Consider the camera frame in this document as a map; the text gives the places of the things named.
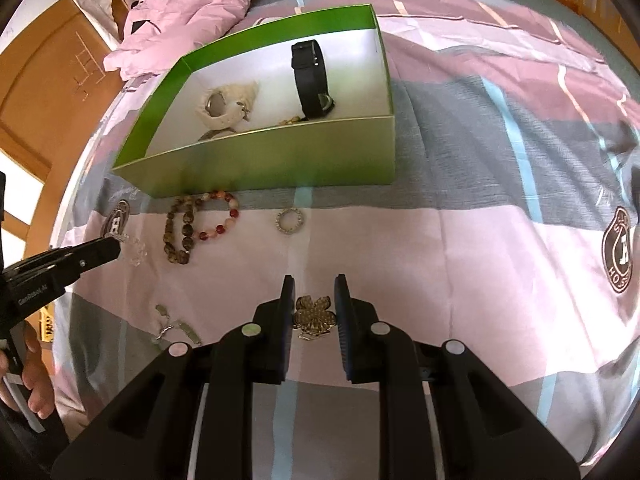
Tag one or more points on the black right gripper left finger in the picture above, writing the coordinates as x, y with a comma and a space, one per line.
189, 413

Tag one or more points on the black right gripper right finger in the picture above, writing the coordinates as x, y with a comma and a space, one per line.
442, 410

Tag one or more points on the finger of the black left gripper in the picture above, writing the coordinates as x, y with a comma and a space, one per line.
66, 264

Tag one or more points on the gold flower brooch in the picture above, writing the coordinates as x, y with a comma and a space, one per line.
313, 318

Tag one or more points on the cream white wrist watch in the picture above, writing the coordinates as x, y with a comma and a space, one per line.
224, 107

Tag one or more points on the black wrist watch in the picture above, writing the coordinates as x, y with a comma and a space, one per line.
310, 79

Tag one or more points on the person's left hand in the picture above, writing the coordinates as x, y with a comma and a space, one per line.
36, 377

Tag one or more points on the pink pillow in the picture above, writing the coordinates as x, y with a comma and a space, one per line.
159, 32

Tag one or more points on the green cardboard box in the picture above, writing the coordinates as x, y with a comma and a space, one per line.
170, 152

